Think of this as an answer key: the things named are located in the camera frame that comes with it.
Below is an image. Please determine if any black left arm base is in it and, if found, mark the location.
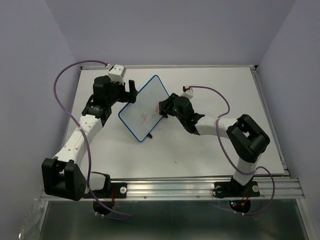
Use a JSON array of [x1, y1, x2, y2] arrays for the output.
[[83, 171, 128, 217]]

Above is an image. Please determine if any metal wire whiteboard stand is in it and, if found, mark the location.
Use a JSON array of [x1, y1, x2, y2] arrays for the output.
[[147, 115, 168, 139]]

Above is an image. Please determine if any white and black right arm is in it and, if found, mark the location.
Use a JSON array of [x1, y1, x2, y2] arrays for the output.
[[158, 89, 270, 195]]

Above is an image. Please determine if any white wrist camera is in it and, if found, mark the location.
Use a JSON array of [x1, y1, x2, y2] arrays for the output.
[[108, 64, 127, 85], [181, 85, 194, 100]]

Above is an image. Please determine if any aluminium front mounting rail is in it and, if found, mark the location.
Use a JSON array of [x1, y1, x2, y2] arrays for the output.
[[41, 177, 306, 201]]

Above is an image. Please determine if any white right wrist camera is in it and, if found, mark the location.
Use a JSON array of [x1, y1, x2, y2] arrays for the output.
[[181, 85, 194, 100]]

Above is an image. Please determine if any white table edge rail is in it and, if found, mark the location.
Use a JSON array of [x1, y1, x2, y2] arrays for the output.
[[80, 65, 258, 70]]

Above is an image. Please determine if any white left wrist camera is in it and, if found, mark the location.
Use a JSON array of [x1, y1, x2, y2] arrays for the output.
[[108, 64, 127, 85]]

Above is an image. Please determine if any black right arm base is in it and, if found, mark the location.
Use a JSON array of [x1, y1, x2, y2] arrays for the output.
[[212, 178, 261, 215]]

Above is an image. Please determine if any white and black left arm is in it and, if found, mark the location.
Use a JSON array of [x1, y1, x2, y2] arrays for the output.
[[41, 75, 138, 201]]

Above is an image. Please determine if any blue-edged small whiteboard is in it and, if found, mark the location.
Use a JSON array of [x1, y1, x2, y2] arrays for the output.
[[118, 75, 169, 143]]

